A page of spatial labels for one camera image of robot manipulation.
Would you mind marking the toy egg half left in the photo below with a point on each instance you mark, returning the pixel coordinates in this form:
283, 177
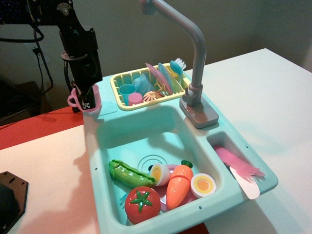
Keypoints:
160, 173

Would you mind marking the blue cup in rack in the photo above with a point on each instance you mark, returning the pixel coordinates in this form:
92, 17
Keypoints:
125, 90

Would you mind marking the green toy pea pod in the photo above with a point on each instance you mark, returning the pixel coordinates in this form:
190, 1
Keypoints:
129, 176

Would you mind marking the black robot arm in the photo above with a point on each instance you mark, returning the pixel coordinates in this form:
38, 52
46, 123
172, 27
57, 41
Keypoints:
76, 40

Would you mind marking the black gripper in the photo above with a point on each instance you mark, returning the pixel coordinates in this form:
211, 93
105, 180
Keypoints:
82, 73

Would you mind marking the light blue container in rack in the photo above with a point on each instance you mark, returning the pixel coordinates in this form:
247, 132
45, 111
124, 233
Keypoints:
143, 85

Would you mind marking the toy egg half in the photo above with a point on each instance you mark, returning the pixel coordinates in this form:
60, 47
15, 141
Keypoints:
160, 173
202, 185

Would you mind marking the teal toy sink unit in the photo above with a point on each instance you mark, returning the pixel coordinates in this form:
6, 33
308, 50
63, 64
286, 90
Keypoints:
161, 133

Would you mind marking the toy egg half right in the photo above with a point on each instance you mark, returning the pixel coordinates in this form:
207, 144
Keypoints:
202, 185

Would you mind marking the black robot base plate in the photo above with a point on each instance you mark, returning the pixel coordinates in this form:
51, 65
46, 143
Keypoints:
13, 199

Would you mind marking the yellow dish rack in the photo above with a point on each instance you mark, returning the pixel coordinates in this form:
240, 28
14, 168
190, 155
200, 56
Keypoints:
128, 78

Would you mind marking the blue dish brush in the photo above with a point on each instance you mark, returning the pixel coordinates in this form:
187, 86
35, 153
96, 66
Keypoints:
178, 66

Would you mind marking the orange toy carrot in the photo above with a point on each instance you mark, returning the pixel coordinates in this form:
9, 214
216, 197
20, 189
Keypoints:
179, 184

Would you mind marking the white wall outlet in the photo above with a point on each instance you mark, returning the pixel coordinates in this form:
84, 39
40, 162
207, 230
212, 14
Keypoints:
34, 53

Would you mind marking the red toy tomato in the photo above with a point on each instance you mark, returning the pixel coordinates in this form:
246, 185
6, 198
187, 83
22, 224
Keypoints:
142, 203

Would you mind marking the white toy knife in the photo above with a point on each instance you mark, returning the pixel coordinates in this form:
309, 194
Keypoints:
248, 186

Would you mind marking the toy onion half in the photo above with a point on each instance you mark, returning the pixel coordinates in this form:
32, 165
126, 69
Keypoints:
152, 95

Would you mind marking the pink toy fork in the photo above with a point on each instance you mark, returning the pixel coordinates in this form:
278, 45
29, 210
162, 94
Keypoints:
242, 168

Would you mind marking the pink cup in rack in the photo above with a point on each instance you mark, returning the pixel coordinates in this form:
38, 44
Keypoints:
134, 99

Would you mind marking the pink plate in rack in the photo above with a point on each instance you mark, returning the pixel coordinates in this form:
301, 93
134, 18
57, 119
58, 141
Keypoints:
160, 77

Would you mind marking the pink plastic cup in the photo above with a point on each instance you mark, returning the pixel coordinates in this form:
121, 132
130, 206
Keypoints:
72, 100

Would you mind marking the grey toy faucet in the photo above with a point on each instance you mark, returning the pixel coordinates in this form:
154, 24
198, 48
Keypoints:
196, 108

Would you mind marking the blue plate in rack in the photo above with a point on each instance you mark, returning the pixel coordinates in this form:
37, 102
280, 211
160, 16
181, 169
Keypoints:
168, 82

